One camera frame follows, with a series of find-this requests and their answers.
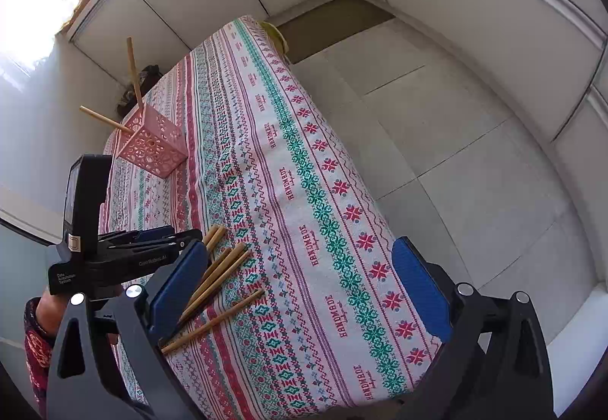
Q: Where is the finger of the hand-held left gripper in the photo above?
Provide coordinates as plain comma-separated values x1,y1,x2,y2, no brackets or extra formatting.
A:
100,225,176,244
122,231,204,259

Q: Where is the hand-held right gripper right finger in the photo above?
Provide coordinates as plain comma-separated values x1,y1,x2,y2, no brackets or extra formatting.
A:
392,237,557,420

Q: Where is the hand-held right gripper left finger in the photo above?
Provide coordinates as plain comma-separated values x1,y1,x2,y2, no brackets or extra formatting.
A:
46,239,210,420

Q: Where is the pink perforated utensil holder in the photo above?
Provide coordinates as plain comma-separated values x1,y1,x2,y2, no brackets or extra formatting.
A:
115,104,187,179

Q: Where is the person's left forearm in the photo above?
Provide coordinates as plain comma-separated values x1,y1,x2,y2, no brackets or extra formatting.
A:
24,297,55,407

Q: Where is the person's left hand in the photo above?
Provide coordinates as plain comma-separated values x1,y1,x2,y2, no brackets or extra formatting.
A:
38,286,66,336

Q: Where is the patterned striped tablecloth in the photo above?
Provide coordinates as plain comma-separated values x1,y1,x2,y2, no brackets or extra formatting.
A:
102,15,447,420

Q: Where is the dark trash bin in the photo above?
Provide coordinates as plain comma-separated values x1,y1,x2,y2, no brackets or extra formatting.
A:
115,63,165,117

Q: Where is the yellow cloth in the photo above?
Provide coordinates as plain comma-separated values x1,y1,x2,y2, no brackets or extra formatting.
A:
259,20,291,65

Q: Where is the brown floor mat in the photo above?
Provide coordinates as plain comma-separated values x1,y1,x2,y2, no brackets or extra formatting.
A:
274,0,396,65

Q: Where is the kitchen window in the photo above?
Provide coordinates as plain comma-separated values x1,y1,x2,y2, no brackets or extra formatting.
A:
0,0,89,93

